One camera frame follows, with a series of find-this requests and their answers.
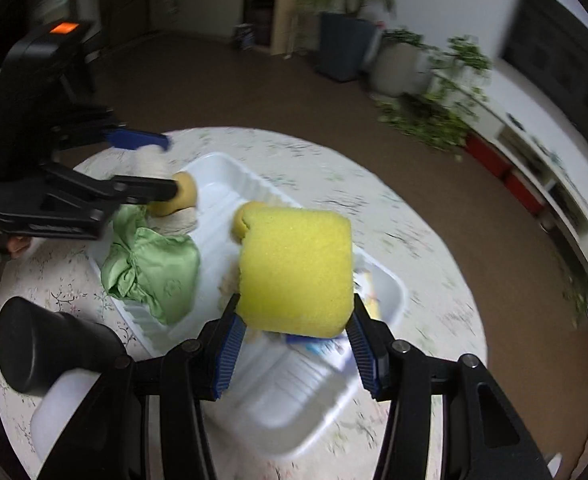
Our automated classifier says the small plant in ribbed pot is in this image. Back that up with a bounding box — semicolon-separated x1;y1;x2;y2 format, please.
381;29;425;50

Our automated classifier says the trailing vine plant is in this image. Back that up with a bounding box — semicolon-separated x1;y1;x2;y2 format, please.
376;35;492;153

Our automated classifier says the red storage bin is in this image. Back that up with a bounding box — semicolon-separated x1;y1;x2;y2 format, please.
504;170;545;216
465;132;512;178

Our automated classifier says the translucent white cylindrical container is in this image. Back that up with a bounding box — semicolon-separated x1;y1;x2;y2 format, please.
30;367;104;461

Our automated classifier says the black cylindrical container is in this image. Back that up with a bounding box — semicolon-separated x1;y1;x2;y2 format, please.
0;296;127;395

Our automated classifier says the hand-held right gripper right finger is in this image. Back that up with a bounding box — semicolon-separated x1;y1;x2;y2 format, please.
346;294;560;480

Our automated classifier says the yellow rectangular sponge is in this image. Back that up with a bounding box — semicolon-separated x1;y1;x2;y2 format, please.
238;206;353;338

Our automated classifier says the blue and cream tissue packet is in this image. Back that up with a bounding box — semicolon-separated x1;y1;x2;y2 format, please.
286;267;389;371

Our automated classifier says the dark square plant pot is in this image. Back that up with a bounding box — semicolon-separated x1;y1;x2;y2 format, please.
316;12;377;82

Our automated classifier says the wall television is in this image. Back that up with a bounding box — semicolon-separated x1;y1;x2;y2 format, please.
499;0;588;131

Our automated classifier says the white television cabinet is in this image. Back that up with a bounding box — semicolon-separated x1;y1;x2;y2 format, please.
434;75;588;286

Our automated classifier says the white plastic tray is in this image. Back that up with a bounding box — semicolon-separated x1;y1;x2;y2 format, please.
88;152;407;461

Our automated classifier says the white ribbed plant pot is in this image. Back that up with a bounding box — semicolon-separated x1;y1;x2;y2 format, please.
371;40;432;97

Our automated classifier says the round floral table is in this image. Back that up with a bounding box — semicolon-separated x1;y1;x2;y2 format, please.
0;126;490;480

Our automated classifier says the green floral cloth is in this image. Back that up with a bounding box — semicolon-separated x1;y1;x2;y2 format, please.
100;205;201;326

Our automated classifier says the beige upright panel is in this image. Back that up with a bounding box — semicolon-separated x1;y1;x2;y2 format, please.
271;0;299;58

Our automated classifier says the person's left hand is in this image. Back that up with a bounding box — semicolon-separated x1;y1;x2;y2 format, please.
0;210;32;261

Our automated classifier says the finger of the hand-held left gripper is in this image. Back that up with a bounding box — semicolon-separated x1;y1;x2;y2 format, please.
0;164;181;240
48;104;171;153

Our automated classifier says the small dark box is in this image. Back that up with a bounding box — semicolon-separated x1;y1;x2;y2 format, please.
234;24;255;51

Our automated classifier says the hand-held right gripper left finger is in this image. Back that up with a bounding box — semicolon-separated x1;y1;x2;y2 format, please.
38;294;247;480

